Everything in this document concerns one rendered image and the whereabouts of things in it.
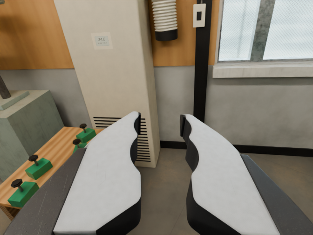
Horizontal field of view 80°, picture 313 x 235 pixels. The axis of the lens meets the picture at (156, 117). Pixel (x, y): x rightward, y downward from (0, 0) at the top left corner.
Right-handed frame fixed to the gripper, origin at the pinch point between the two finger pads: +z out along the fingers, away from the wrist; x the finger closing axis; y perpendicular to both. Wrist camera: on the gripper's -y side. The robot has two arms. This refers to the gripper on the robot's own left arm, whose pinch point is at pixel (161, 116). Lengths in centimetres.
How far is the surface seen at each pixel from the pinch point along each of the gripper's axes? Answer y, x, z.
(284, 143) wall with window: 95, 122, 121
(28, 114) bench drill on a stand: 74, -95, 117
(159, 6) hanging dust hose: -5, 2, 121
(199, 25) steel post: 4, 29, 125
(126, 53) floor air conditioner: 22, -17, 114
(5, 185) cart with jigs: 82, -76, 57
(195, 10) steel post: -4, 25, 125
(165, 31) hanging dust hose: 8, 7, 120
